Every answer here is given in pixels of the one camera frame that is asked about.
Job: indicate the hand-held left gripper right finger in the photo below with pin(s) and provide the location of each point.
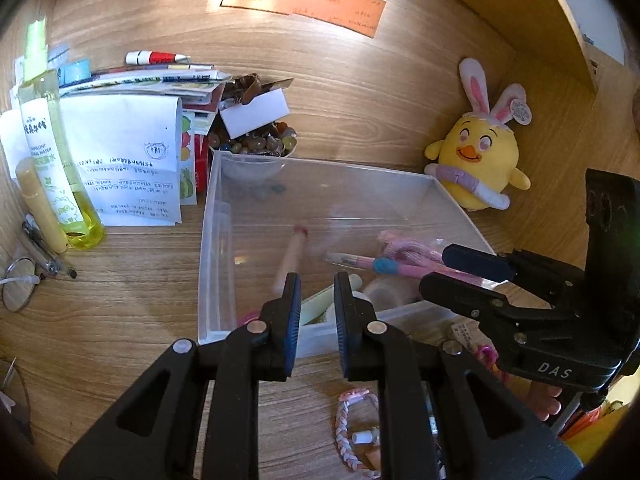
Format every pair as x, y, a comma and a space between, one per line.
340, 327

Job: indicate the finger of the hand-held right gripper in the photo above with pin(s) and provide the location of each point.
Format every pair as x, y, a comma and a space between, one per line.
475, 262
455, 292

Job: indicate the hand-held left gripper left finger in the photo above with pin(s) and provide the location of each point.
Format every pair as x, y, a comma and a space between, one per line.
293, 327

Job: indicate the pink pen with blue grip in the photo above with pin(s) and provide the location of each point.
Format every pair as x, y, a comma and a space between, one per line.
400, 265

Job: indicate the beige pen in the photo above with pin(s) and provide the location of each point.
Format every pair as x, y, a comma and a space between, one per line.
291, 257

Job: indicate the clear plastic storage box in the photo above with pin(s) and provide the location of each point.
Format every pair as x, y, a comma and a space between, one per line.
260, 200

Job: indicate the person's right hand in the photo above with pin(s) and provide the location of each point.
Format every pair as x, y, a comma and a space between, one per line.
546, 402

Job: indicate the pale yellow eraser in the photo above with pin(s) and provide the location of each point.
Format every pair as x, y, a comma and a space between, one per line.
320, 305

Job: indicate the clear tape roll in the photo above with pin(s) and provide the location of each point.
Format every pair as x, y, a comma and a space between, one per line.
387, 292

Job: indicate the orange packet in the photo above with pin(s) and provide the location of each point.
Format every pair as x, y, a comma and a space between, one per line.
595, 425

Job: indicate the yellow chick plush toy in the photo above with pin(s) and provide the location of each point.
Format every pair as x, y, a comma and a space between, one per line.
475, 152

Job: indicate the small white vial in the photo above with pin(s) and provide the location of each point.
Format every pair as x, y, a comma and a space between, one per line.
364, 436

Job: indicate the bowl of coloured beads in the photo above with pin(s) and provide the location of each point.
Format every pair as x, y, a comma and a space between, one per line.
255, 150

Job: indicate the red box with fruit stickers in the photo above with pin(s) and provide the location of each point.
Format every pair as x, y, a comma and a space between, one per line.
200, 160

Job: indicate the white folded card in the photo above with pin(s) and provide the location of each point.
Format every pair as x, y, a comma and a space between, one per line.
255, 110

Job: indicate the white handwritten paper sheet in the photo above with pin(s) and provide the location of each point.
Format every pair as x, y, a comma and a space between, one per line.
125, 135

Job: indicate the metal drawing compass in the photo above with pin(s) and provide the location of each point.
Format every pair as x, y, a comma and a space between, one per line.
47, 255

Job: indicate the stack of printed papers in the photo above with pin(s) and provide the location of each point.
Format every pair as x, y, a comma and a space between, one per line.
150, 82

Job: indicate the beige stick tube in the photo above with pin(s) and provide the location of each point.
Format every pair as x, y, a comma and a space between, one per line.
37, 200

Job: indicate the orange sticky note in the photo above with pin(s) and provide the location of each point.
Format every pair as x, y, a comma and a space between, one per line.
320, 5

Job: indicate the red and white tube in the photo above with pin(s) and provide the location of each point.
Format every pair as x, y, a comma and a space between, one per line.
155, 57

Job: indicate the yellow spray bottle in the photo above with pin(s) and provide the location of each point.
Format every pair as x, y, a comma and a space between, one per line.
47, 125

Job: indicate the blue tape roll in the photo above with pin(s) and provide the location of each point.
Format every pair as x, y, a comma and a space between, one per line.
74, 71

